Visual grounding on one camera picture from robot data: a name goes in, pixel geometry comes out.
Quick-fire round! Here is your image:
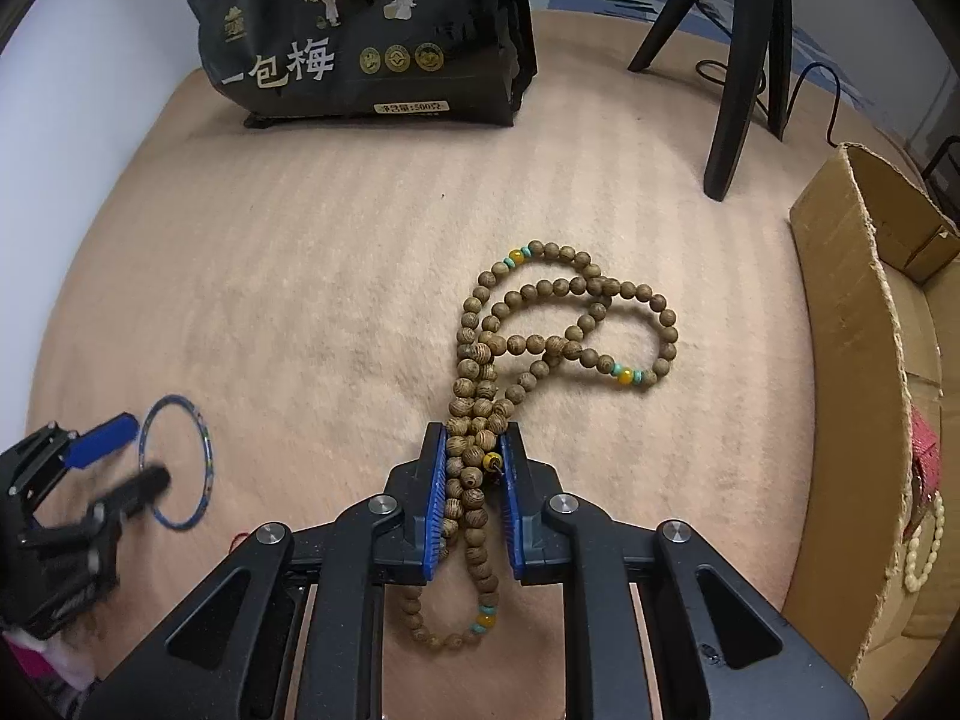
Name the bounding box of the black power cable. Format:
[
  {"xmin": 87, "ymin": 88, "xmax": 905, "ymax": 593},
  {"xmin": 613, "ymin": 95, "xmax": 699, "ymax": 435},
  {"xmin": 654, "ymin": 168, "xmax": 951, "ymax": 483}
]
[{"xmin": 696, "ymin": 60, "xmax": 860, "ymax": 148}]

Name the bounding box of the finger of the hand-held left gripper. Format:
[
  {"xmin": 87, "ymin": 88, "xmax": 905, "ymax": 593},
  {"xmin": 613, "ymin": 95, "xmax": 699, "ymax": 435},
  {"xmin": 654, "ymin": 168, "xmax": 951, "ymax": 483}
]
[
  {"xmin": 19, "ymin": 463, "xmax": 173, "ymax": 549},
  {"xmin": 0, "ymin": 411, "xmax": 140, "ymax": 523}
]

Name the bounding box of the black snack bag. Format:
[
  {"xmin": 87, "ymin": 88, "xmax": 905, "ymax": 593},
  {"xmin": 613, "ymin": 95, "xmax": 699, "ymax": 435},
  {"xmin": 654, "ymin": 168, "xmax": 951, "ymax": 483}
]
[{"xmin": 184, "ymin": 0, "xmax": 539, "ymax": 128}]

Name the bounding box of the red leather watch strap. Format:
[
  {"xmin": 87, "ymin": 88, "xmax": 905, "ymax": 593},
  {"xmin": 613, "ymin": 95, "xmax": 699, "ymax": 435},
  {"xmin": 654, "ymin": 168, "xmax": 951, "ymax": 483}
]
[{"xmin": 908, "ymin": 403, "xmax": 943, "ymax": 535}]

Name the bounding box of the black tripod stand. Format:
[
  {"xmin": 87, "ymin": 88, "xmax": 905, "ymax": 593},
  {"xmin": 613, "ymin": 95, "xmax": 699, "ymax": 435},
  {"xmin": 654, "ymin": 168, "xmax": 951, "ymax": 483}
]
[{"xmin": 628, "ymin": 0, "xmax": 794, "ymax": 202}]

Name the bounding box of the wooden bead necklace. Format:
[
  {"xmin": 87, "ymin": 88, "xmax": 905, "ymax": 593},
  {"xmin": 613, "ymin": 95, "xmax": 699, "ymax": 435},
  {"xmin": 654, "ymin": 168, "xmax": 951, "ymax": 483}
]
[{"xmin": 397, "ymin": 240, "xmax": 680, "ymax": 647}]

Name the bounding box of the cardboard box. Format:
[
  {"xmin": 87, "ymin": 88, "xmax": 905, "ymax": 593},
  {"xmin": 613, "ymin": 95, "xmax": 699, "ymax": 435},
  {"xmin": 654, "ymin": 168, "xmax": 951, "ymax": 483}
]
[{"xmin": 787, "ymin": 142, "xmax": 960, "ymax": 691}]

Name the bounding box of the pink cloth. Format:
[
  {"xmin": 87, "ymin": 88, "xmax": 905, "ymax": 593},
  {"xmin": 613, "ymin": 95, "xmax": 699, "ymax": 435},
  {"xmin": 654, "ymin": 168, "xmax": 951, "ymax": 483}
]
[{"xmin": 0, "ymin": 628, "xmax": 100, "ymax": 720}]

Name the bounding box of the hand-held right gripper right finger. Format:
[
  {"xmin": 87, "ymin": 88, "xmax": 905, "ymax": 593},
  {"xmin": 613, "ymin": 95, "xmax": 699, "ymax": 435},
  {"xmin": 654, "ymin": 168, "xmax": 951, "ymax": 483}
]
[{"xmin": 499, "ymin": 422, "xmax": 871, "ymax": 720}]

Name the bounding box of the cream bead necklace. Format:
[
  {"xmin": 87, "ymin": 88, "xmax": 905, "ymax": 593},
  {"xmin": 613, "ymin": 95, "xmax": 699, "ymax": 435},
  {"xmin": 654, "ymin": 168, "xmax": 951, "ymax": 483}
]
[{"xmin": 903, "ymin": 491, "xmax": 948, "ymax": 595}]

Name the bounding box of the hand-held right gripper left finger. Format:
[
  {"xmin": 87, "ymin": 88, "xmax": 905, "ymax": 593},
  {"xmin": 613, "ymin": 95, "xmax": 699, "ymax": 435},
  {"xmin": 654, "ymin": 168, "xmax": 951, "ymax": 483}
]
[{"xmin": 79, "ymin": 422, "xmax": 451, "ymax": 720}]

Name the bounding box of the thin blue bangle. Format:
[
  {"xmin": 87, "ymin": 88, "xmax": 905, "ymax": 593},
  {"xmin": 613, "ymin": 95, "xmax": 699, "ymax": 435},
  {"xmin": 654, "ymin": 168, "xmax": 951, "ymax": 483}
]
[{"xmin": 139, "ymin": 394, "xmax": 216, "ymax": 527}]

